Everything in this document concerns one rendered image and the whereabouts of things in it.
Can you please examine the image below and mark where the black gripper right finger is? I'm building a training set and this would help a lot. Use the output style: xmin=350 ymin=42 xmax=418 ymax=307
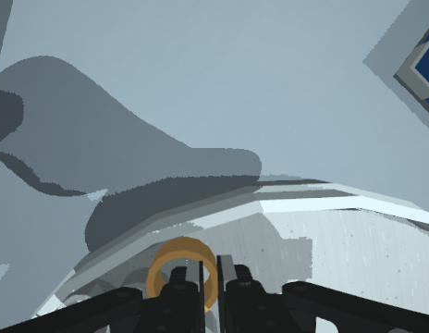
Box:
xmin=216 ymin=254 xmax=429 ymax=333

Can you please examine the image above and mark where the blue open crate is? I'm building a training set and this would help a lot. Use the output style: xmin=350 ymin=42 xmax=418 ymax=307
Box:
xmin=396 ymin=35 xmax=429 ymax=103

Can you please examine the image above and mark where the bronze bushing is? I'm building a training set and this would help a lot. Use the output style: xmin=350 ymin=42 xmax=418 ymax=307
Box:
xmin=146 ymin=237 xmax=218 ymax=312

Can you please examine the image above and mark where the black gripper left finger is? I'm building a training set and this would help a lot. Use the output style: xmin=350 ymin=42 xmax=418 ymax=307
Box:
xmin=0 ymin=258 xmax=205 ymax=333

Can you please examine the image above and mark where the grey metal bushing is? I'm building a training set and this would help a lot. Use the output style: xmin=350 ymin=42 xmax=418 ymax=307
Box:
xmin=57 ymin=278 xmax=116 ymax=333
xmin=205 ymin=310 xmax=218 ymax=333
xmin=120 ymin=267 xmax=169 ymax=290

